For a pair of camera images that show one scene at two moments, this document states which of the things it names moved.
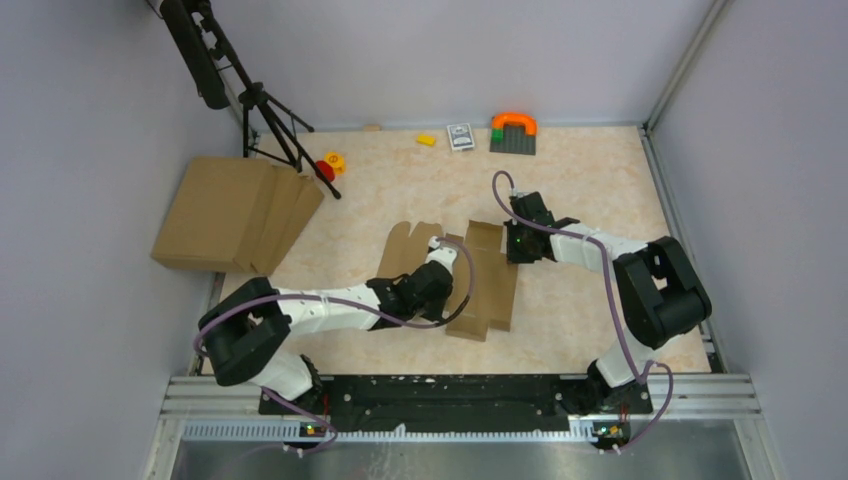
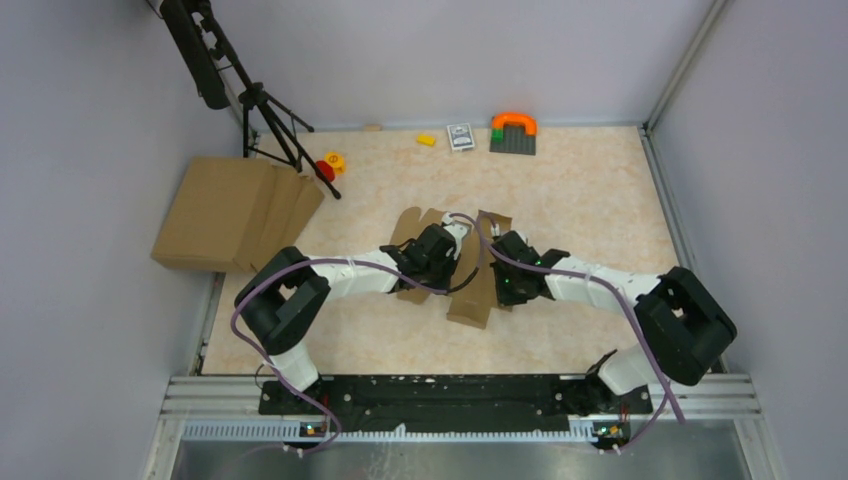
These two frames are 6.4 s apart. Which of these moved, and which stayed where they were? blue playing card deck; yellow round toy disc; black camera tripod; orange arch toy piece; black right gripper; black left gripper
Moved: black left gripper; black right gripper
Stayed: black camera tripod; orange arch toy piece; yellow round toy disc; blue playing card deck
